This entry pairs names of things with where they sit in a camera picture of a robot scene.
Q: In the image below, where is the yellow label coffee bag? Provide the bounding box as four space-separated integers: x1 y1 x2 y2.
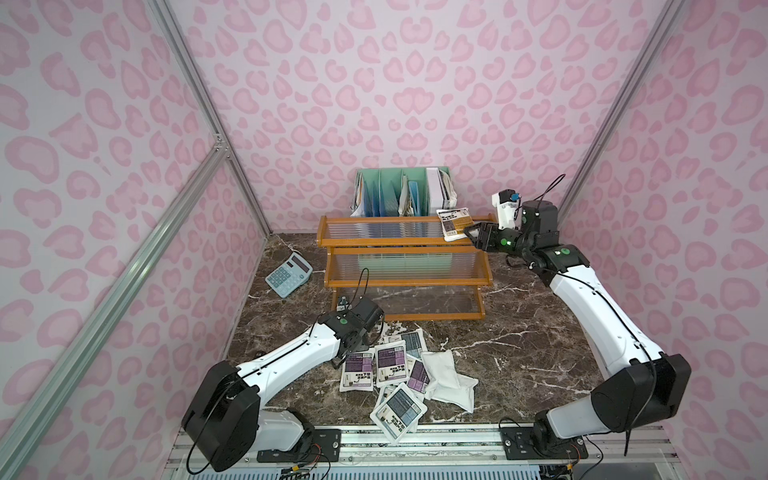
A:
437 208 474 242
421 350 460 388

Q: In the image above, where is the white coffee bag face down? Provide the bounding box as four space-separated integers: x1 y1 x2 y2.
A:
425 374 478 413

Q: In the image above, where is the purple label coffee bag middle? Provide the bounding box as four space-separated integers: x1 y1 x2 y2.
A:
374 340 409 388

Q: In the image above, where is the purple label coffee bag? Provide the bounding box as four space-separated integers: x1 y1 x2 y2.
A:
374 340 409 388
406 356 430 398
339 350 374 392

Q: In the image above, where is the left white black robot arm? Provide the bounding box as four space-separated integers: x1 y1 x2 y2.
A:
181 297 385 472

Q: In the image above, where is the purple label coffee bag right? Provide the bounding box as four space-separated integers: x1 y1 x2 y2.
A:
406 356 430 398

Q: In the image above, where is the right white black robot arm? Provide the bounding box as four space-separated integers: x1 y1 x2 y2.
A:
464 190 692 457

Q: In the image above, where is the aluminium front rail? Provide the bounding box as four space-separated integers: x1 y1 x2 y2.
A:
162 424 687 479

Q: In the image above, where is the blue-grey label coffee bag front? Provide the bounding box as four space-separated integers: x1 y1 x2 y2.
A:
369 384 428 445

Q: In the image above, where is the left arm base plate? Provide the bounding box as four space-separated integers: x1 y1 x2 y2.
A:
257 428 342 464

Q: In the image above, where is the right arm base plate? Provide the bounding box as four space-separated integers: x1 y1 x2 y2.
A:
500 426 589 461

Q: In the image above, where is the blue-grey label coffee bag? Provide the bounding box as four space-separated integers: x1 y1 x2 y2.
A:
369 384 428 445
399 328 428 359

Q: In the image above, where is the green file organizer with folders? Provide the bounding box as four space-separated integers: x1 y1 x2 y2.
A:
351 167 458 218

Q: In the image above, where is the purple label coffee bag left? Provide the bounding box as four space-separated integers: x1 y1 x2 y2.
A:
339 350 374 392

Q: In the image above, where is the light blue calculator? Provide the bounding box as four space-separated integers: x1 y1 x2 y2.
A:
265 251 314 298

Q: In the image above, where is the blue-grey label coffee bag upper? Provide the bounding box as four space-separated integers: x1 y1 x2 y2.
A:
399 328 428 359

